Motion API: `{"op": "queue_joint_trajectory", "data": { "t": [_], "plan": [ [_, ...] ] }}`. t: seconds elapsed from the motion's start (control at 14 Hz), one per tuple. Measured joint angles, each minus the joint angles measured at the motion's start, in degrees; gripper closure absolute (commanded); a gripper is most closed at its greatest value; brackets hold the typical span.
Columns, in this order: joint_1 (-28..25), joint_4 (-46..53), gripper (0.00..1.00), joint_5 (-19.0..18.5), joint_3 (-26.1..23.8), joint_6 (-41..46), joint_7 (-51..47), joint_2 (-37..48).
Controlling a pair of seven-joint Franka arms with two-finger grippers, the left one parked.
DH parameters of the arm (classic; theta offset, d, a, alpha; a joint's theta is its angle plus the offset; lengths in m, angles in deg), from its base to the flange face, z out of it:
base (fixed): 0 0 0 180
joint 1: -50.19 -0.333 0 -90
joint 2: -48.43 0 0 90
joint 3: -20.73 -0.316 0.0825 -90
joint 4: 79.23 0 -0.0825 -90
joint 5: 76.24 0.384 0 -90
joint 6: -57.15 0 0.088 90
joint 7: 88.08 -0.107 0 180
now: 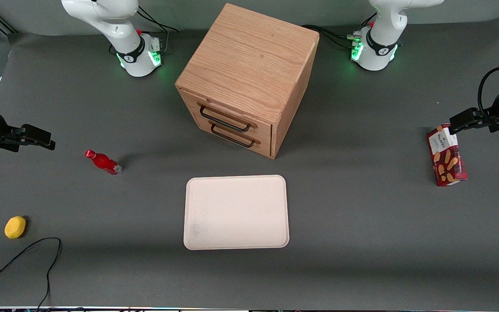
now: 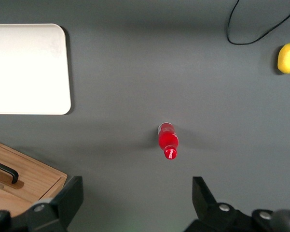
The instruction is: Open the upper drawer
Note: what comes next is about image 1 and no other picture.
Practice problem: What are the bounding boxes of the black arm base cables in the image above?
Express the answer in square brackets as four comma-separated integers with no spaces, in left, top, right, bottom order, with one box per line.
[301,13,376,51]
[137,6,179,57]

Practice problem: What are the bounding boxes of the wooden drawer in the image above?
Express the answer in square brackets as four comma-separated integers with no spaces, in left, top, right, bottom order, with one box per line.
[179,88,273,142]
[193,114,273,158]

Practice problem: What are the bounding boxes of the red Walkers cookie box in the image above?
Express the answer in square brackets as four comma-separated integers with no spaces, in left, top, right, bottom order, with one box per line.
[426,123,468,187]

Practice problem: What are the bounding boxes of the black left arm base cables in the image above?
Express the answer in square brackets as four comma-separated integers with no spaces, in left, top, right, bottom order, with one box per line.
[301,13,376,51]

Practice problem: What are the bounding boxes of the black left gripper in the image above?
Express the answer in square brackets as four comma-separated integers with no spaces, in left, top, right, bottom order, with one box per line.
[449,83,499,132]

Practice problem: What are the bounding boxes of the red plastic bottle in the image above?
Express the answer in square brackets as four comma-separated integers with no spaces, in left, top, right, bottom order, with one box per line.
[84,149,123,176]

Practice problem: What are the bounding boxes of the black right arm base cables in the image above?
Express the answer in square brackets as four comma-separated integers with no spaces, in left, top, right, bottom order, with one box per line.
[137,6,179,57]

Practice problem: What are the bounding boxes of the yellow lemon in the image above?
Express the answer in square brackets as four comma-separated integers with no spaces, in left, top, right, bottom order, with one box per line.
[4,216,27,240]

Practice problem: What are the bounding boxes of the oak wooden drawer cabinet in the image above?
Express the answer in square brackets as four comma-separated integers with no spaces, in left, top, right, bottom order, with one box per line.
[175,3,321,160]

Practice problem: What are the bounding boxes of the black metal drawer handle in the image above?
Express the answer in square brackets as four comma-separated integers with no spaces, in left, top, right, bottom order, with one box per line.
[198,105,253,133]
[210,123,257,149]

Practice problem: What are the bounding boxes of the cream plastic tray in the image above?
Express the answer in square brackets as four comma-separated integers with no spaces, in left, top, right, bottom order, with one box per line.
[183,175,290,250]

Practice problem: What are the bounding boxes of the thin black cable on table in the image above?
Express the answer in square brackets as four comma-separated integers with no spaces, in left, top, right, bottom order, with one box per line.
[0,237,62,311]

